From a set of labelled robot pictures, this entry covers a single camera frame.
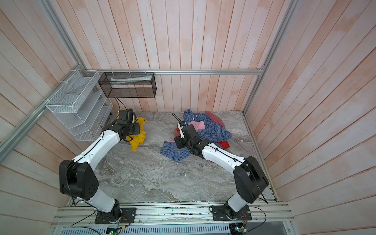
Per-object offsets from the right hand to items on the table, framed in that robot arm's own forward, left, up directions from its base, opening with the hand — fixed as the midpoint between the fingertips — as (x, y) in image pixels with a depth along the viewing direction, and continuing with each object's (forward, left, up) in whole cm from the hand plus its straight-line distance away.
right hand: (177, 138), depth 87 cm
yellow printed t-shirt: (-3, +24, +2) cm, 24 cm away
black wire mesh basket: (+39, +38, +11) cm, 55 cm away
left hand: (+4, +26, +2) cm, 27 cm away
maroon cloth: (+32, -27, -16) cm, 45 cm away
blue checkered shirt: (+10, -23, -7) cm, 26 cm away
